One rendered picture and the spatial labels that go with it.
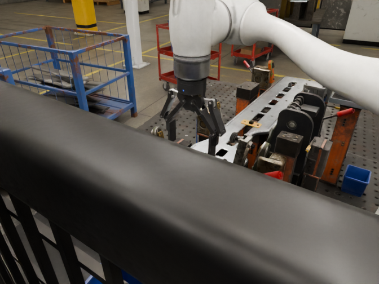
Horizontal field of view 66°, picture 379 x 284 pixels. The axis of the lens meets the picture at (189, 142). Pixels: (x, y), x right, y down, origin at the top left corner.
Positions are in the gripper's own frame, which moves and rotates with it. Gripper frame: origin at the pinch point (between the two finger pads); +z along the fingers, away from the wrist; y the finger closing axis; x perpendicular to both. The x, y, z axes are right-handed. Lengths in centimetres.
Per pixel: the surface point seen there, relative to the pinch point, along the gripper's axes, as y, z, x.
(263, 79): 16, 14, -102
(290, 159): -23.4, 8.9, -21.9
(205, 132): 17.5, 19.1, -37.9
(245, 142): -16.9, -7.6, 1.9
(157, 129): 16.5, 2.2, -4.7
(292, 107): -18.7, -4.3, -31.5
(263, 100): 5, 14, -73
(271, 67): 13, 6, -104
